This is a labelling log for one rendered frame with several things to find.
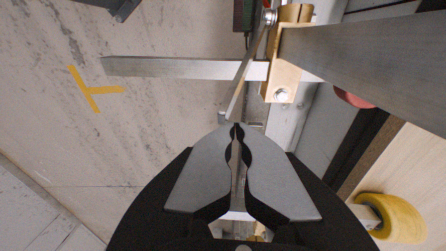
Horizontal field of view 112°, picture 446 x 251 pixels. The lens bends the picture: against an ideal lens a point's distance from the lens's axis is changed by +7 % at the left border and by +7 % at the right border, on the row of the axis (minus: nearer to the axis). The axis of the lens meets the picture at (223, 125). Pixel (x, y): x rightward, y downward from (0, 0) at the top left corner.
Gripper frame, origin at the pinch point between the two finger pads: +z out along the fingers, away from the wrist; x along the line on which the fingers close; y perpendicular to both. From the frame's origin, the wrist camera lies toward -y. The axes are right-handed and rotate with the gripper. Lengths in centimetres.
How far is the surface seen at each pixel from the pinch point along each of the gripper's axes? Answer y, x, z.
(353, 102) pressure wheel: 1.6, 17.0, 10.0
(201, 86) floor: 27, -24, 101
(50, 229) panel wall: 226, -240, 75
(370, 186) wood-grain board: 20.1, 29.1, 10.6
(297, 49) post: -5.2, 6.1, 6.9
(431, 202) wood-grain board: 24, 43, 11
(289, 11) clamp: -9.1, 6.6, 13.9
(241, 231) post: 68, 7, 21
